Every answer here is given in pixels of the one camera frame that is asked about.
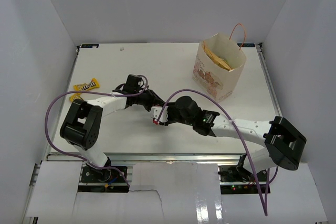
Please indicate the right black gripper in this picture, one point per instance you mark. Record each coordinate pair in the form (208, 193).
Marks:
(171, 106)

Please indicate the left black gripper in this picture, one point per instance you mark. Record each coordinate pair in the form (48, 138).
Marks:
(153, 98)

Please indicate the yellow m&m packet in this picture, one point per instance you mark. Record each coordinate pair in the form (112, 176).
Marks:
(75, 96)
(93, 84)

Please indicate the tan kettle chips bag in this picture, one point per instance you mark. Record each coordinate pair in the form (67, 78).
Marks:
(216, 59)

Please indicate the bear print paper bag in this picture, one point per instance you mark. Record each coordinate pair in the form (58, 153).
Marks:
(219, 83)

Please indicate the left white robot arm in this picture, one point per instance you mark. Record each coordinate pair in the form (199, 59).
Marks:
(81, 125)

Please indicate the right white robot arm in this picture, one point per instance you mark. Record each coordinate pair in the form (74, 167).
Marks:
(282, 144)

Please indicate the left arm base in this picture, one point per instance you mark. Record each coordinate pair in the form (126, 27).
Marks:
(103, 181)

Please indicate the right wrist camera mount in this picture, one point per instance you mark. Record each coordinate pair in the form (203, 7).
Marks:
(159, 115)

